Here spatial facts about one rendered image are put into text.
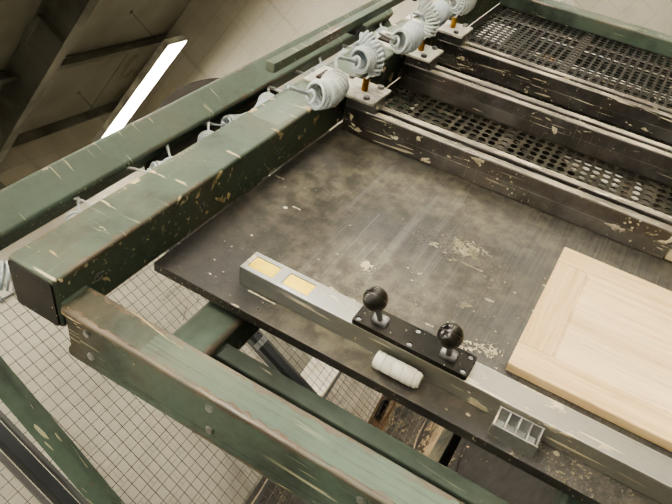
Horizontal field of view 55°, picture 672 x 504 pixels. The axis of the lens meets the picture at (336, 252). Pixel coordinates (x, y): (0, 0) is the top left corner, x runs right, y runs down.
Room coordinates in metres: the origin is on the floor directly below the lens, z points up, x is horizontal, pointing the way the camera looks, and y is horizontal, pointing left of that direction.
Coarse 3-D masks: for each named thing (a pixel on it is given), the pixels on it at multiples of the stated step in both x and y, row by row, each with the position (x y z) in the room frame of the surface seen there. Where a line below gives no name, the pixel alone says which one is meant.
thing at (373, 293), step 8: (368, 288) 0.92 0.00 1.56; (376, 288) 0.92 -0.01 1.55; (368, 296) 0.91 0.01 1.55; (376, 296) 0.91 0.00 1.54; (384, 296) 0.91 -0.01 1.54; (368, 304) 0.91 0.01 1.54; (376, 304) 0.91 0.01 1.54; (384, 304) 0.91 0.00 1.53; (376, 312) 0.97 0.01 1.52; (376, 320) 1.01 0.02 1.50; (384, 320) 1.00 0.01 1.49
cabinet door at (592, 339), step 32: (576, 256) 1.25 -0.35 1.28; (544, 288) 1.17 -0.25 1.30; (576, 288) 1.17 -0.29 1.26; (608, 288) 1.19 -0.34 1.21; (640, 288) 1.19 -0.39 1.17; (544, 320) 1.10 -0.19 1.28; (576, 320) 1.11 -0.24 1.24; (608, 320) 1.12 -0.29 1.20; (640, 320) 1.12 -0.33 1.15; (544, 352) 1.04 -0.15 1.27; (576, 352) 1.05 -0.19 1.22; (608, 352) 1.05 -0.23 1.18; (640, 352) 1.06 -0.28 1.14; (544, 384) 0.99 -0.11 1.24; (576, 384) 0.99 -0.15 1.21; (608, 384) 0.99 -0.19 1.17; (640, 384) 1.00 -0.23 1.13; (608, 416) 0.95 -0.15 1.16; (640, 416) 0.95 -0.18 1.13
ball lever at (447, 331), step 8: (440, 328) 0.88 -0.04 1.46; (448, 328) 0.87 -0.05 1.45; (456, 328) 0.87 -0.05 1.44; (440, 336) 0.87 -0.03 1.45; (448, 336) 0.86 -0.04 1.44; (456, 336) 0.86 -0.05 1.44; (440, 344) 0.88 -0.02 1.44; (448, 344) 0.86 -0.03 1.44; (456, 344) 0.86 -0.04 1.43; (440, 352) 0.97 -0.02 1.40; (448, 352) 0.94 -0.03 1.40; (456, 352) 0.96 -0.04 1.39; (448, 360) 0.96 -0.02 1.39
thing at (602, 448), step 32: (256, 256) 1.13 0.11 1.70; (256, 288) 1.11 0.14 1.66; (288, 288) 1.07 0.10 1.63; (320, 288) 1.08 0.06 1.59; (320, 320) 1.06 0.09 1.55; (448, 384) 0.97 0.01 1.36; (480, 384) 0.94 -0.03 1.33; (512, 384) 0.95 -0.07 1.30; (544, 416) 0.91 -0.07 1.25; (576, 416) 0.91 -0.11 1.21; (576, 448) 0.89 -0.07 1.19; (608, 448) 0.87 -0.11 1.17; (640, 448) 0.88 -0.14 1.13; (640, 480) 0.85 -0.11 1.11
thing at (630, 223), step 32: (352, 32) 1.47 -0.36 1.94; (352, 96) 1.50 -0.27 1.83; (384, 96) 1.53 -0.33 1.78; (352, 128) 1.57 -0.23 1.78; (384, 128) 1.52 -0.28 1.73; (416, 128) 1.49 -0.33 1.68; (448, 160) 1.46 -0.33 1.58; (480, 160) 1.42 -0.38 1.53; (512, 160) 1.42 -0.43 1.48; (512, 192) 1.41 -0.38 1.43; (544, 192) 1.37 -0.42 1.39; (576, 192) 1.34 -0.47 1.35; (608, 192) 1.35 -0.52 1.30; (576, 224) 1.37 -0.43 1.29; (608, 224) 1.33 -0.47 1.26; (640, 224) 1.29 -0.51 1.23
